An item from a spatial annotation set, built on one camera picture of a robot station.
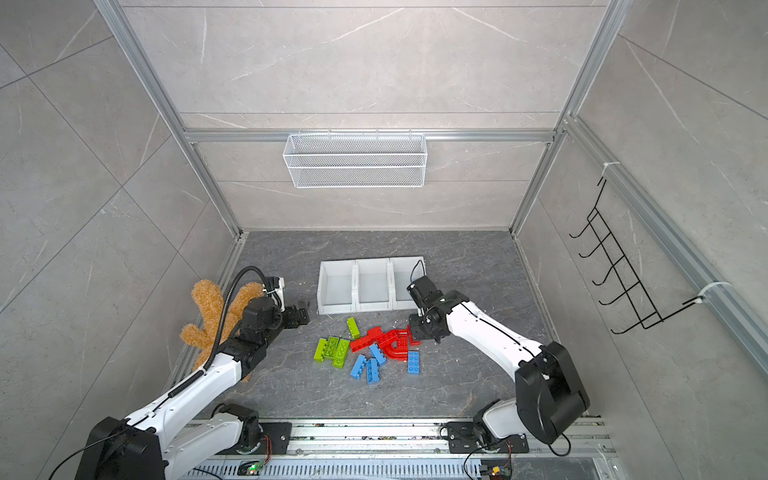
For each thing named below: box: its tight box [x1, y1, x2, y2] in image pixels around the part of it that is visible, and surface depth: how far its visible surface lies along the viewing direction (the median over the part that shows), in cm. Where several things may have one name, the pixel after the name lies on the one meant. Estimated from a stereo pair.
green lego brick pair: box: [324, 336, 351, 369], surface depth 89 cm
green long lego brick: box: [346, 317, 360, 339], surface depth 92 cm
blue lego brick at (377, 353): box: [369, 342, 387, 365], surface depth 87 cm
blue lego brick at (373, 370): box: [366, 357, 381, 385], surface depth 84 cm
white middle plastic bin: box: [353, 258, 393, 312], surface depth 103 cm
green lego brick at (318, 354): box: [313, 338, 327, 361], surface depth 87 cm
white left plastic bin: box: [317, 260, 357, 315], surface depth 103 cm
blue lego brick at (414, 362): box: [407, 351, 421, 375], surface depth 87 cm
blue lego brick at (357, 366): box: [350, 354, 367, 379], surface depth 85 cm
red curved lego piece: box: [380, 325, 421, 362], surface depth 90 cm
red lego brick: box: [350, 326, 383, 353], surface depth 90 cm
